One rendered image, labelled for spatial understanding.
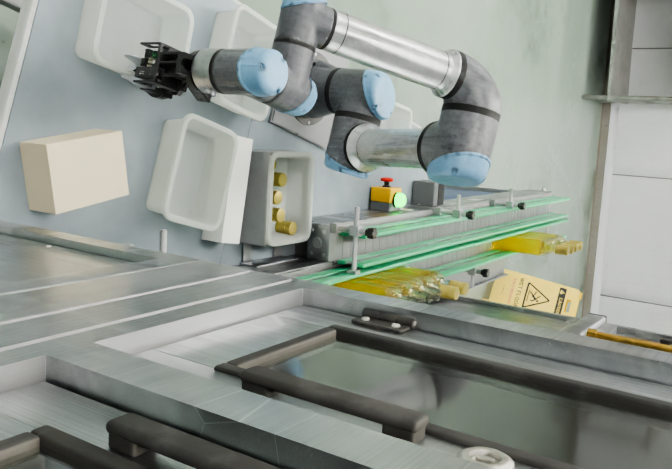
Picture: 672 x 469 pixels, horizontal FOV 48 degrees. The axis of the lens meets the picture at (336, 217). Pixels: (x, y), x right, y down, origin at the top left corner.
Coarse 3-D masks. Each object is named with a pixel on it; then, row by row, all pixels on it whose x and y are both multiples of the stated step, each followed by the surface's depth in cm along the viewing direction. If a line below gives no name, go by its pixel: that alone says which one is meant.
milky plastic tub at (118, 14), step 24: (96, 0) 133; (120, 0) 142; (144, 0) 143; (168, 0) 143; (96, 24) 130; (120, 24) 143; (144, 24) 147; (168, 24) 150; (192, 24) 148; (96, 48) 130; (120, 48) 143; (144, 48) 148; (120, 72) 135
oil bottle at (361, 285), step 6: (342, 282) 184; (348, 282) 183; (354, 282) 182; (360, 282) 183; (366, 282) 183; (372, 282) 183; (348, 288) 183; (354, 288) 182; (360, 288) 181; (366, 288) 180; (372, 288) 179; (378, 288) 178; (384, 288) 178; (390, 288) 178; (396, 288) 179; (378, 294) 178; (384, 294) 177; (390, 294) 176; (396, 294) 177; (402, 294) 179
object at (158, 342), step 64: (0, 320) 65; (64, 320) 66; (128, 320) 68; (192, 320) 70; (256, 320) 76; (320, 320) 78; (384, 320) 78; (448, 320) 75; (0, 384) 54; (64, 384) 56; (128, 384) 52; (192, 384) 52; (256, 384) 55; (320, 384) 54; (384, 384) 60; (448, 384) 61; (512, 384) 62; (576, 384) 61; (640, 384) 63; (0, 448) 44; (64, 448) 45; (128, 448) 45; (192, 448) 42; (256, 448) 46; (320, 448) 43; (384, 448) 44; (448, 448) 48; (512, 448) 48; (576, 448) 50; (640, 448) 51
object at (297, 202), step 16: (272, 160) 172; (288, 160) 188; (304, 160) 186; (272, 176) 172; (288, 176) 189; (304, 176) 187; (272, 192) 173; (288, 192) 189; (304, 192) 187; (288, 208) 190; (304, 208) 187; (272, 224) 186; (304, 224) 188; (272, 240) 175; (288, 240) 181; (304, 240) 186
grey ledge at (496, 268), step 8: (488, 264) 281; (496, 264) 288; (504, 264) 296; (464, 272) 263; (496, 272) 289; (456, 280) 258; (464, 280) 264; (480, 280) 276; (488, 280) 280; (472, 288) 266
